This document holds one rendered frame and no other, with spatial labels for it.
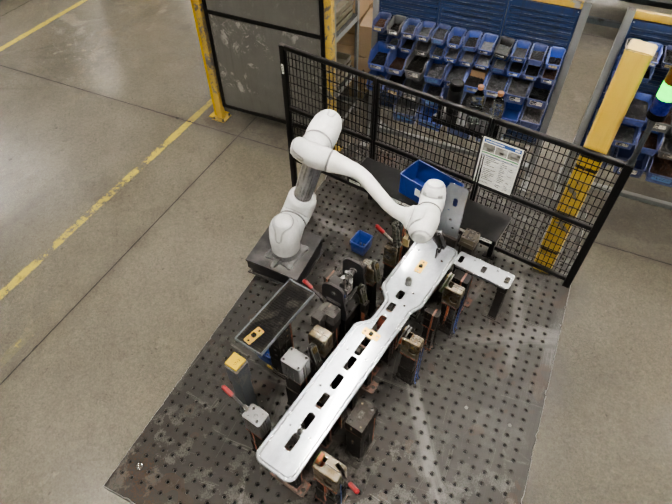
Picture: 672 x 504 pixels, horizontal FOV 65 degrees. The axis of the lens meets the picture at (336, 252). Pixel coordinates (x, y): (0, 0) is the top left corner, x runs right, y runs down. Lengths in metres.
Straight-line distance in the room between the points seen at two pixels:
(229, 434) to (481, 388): 1.18
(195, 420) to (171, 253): 1.86
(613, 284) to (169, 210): 3.42
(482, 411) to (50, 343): 2.77
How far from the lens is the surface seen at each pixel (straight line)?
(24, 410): 3.81
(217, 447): 2.52
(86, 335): 3.93
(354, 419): 2.15
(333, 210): 3.28
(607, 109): 2.51
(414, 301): 2.49
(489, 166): 2.79
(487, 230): 2.81
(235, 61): 4.90
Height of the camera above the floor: 3.01
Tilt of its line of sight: 49 degrees down
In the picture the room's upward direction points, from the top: 1 degrees counter-clockwise
